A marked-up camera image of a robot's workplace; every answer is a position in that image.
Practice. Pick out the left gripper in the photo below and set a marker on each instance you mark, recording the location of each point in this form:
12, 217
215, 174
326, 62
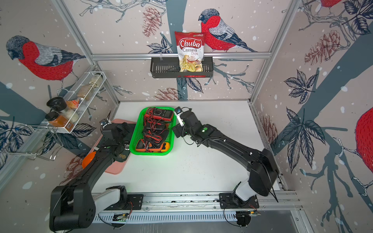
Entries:
122, 129

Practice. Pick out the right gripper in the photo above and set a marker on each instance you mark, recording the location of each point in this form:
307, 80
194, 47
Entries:
180, 128

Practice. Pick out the red multimeter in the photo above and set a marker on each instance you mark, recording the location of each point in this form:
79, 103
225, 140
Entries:
159, 114

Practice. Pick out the orange black multimeter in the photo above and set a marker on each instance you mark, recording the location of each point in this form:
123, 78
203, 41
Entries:
145, 146

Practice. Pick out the green plastic basket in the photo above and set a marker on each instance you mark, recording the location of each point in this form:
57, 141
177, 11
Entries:
139, 128

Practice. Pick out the yellow multimeter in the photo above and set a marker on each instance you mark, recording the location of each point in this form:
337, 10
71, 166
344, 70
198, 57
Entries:
166, 147

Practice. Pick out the black face-down multimeter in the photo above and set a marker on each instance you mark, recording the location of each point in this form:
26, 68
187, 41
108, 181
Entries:
156, 136

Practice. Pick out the small black multimeter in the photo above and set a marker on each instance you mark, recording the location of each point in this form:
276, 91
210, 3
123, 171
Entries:
156, 126

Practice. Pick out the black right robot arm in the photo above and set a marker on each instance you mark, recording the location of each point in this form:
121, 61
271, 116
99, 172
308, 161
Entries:
261, 165

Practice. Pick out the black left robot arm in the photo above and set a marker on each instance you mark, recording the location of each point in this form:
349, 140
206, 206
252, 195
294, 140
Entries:
72, 205

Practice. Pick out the pink tray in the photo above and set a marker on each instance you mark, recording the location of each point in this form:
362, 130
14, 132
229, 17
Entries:
116, 167

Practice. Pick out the orange bowl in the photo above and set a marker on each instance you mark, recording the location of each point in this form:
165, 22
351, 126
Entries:
88, 159

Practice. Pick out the amber spice jar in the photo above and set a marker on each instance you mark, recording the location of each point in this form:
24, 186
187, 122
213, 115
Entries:
58, 120

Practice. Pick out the black lid spice jar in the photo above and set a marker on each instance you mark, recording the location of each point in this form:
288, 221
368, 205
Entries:
57, 104

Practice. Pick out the cassava chips bag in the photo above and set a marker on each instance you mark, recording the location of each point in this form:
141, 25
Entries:
190, 49

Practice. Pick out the white wire spice rack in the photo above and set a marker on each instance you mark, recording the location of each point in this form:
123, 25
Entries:
83, 91

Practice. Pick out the black wall basket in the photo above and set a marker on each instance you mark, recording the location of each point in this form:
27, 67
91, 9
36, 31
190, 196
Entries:
169, 68

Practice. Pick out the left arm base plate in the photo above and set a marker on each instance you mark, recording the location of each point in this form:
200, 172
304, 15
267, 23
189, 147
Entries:
133, 202

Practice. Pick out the wire wall hook rack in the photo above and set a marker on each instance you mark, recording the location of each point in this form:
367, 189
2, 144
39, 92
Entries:
44, 143

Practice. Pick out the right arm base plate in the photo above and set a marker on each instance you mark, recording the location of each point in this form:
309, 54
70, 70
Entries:
231, 201

